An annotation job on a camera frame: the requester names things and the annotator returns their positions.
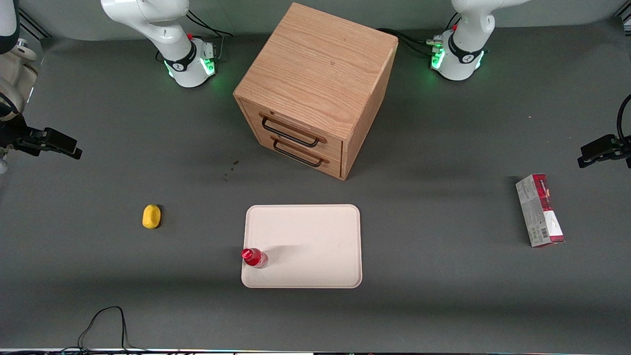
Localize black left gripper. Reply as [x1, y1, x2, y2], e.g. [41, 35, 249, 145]
[578, 135, 631, 169]

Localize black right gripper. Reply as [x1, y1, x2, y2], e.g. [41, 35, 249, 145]
[0, 117, 83, 160]

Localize small red coke bottle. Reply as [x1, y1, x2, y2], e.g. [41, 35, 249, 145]
[241, 248, 269, 269]

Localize beige rectangular tray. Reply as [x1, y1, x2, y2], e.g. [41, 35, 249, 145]
[241, 204, 363, 289]

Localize beige moulded plastic object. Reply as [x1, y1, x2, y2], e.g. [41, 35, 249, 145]
[0, 38, 39, 124]

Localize red tartan carton box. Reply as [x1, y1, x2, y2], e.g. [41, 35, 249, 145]
[515, 173, 565, 248]

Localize yellow lemon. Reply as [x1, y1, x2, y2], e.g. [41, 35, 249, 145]
[142, 204, 162, 229]

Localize wooden drawer front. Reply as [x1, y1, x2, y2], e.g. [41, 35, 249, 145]
[253, 128, 344, 178]
[242, 100, 345, 162]

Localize wooden two-drawer cabinet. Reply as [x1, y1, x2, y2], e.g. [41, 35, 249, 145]
[233, 2, 399, 180]

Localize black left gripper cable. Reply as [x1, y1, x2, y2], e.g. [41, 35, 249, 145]
[617, 94, 631, 143]

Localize black looped table cable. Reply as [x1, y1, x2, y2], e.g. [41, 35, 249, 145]
[77, 306, 151, 354]

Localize black right arm base cables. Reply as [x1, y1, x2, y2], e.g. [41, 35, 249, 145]
[189, 4, 233, 62]

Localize black arm base cables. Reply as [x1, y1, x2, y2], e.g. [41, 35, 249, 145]
[189, 4, 233, 62]
[377, 28, 443, 56]

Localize black left arm base cables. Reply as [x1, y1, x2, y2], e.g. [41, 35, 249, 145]
[377, 28, 443, 56]

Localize black wire drawer handle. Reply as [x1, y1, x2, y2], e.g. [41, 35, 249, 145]
[259, 113, 328, 148]
[272, 138, 330, 168]

